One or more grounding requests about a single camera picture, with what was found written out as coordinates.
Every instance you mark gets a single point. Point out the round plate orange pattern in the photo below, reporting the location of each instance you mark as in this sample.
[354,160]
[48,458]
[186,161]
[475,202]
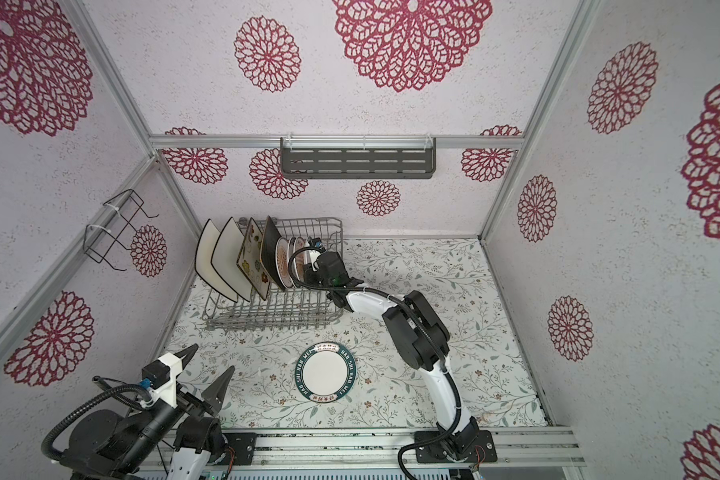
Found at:
[281,260]

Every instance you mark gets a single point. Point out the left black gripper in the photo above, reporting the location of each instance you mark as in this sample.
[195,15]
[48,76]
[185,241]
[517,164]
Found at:
[195,406]

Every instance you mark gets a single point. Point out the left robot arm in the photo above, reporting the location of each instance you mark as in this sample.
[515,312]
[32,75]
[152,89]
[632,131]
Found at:
[112,434]

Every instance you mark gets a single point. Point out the black wire wall holder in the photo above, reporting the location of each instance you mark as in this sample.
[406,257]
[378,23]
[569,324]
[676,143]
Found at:
[102,236]

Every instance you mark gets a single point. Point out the floral patterned square plate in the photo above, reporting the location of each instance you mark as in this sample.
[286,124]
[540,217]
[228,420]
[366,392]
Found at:
[249,260]

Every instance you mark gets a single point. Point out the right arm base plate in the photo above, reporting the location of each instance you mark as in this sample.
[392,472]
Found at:
[466,448]

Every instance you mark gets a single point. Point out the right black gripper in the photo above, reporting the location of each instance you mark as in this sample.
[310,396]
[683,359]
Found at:
[311,272]

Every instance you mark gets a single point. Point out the white square plate black rim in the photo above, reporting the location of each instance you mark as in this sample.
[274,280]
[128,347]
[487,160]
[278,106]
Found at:
[203,262]

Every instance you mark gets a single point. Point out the aluminium mounting rail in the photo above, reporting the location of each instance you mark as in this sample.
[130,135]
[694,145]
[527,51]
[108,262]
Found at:
[372,448]

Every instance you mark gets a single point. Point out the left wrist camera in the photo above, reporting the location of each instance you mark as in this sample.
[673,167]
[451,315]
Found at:
[159,379]

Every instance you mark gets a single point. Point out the round plate green rim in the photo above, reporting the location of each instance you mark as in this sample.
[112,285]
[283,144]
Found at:
[300,246]

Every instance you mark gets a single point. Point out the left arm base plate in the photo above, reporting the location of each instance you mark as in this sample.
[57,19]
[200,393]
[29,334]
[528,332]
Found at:
[239,450]

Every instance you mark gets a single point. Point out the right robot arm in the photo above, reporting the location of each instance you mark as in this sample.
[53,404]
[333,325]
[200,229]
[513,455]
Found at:
[418,334]

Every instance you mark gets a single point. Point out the round plate orange sunburst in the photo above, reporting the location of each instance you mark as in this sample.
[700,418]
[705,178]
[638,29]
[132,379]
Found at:
[291,251]

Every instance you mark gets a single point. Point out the grey slotted wall shelf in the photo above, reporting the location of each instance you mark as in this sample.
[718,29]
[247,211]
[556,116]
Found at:
[358,159]

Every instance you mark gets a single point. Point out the grey wire dish rack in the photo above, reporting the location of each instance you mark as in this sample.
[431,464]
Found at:
[293,309]

